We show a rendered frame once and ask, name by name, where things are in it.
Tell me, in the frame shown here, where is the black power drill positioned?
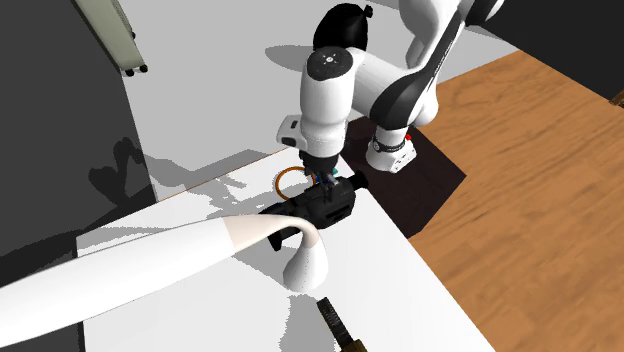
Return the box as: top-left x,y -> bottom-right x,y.
258,170 -> 370,253

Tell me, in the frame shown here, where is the dark robot stand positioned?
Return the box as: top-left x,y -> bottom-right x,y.
340,114 -> 468,240

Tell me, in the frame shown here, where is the white table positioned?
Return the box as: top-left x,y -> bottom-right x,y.
75,146 -> 497,352

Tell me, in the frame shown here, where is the black and brass tool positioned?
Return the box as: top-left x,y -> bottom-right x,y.
316,296 -> 370,352

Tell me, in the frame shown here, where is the white curved long-necked figure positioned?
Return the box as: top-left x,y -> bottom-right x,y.
0,214 -> 329,350

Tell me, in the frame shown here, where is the pale cart with black wheels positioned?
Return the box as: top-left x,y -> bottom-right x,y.
72,0 -> 150,78

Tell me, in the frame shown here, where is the orange ring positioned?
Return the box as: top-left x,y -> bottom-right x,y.
274,165 -> 319,202

